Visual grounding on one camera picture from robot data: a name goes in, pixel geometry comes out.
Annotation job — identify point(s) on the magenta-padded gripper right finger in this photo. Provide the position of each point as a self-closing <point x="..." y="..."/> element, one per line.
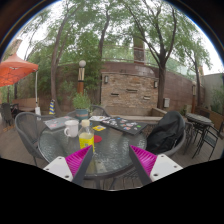
<point x="163" y="166"/>

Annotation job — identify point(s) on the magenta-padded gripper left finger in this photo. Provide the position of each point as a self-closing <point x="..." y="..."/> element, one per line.
<point x="58" y="166"/>

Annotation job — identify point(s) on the yellow-label clear drink bottle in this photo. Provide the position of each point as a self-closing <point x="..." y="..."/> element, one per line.
<point x="86" y="139"/>

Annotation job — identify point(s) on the black jacket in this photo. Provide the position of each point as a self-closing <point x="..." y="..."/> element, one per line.
<point x="166" y="131"/>

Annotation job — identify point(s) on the white ceramic mug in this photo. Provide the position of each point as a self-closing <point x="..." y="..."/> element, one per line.
<point x="72" y="128"/>

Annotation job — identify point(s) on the grey laptop with stickers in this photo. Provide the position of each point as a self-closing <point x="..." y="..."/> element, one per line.
<point x="60" y="122"/>

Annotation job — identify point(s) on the flat round red coaster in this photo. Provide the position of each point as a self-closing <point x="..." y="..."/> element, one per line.
<point x="98" y="139"/>

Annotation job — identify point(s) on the black slatted patio chair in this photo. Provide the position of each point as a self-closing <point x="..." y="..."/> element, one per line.
<point x="210" y="138"/>

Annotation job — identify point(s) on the black laptop with stickers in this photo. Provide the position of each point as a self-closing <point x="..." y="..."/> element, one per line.
<point x="125" y="125"/>

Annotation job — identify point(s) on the blue and yellow striped cone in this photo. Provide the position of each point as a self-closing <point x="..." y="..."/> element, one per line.
<point x="52" y="107"/>

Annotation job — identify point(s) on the round dark patio table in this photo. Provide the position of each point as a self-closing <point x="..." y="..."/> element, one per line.
<point x="198" y="118"/>

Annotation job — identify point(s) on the white printed paper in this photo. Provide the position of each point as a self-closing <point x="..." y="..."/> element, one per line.
<point x="99" y="118"/>

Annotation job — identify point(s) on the green plant in teal pot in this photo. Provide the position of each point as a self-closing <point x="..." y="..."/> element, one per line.
<point x="81" y="103"/>

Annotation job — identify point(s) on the dark-trunked tree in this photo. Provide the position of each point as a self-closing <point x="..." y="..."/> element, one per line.
<point x="161" y="86"/>

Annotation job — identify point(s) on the leaning grey-trunked tree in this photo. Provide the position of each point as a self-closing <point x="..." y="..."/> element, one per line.
<point x="54" y="83"/>

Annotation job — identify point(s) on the orange patio umbrella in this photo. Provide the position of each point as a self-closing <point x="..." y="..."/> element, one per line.
<point x="16" y="70"/>

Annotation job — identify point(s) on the grey wall box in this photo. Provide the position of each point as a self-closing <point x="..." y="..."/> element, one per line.
<point x="166" y="102"/>

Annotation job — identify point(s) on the black wall lantern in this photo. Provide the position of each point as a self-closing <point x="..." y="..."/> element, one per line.
<point x="155" y="84"/>
<point x="106" y="79"/>

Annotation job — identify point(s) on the globe-topped lamp post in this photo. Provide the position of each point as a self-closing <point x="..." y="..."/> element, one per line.
<point x="81" y="76"/>

